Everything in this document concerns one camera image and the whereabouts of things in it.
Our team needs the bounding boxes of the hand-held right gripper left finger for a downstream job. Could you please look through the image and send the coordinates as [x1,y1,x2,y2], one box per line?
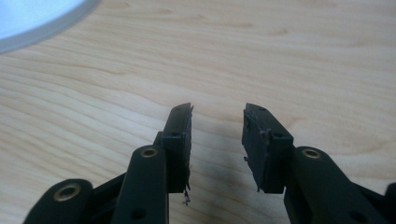
[110,102,194,224]

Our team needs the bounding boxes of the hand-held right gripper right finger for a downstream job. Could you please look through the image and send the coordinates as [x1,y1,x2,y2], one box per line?
[241,103,381,224]

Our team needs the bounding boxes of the white round plate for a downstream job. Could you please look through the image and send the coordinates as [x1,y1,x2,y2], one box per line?
[0,0,102,54]

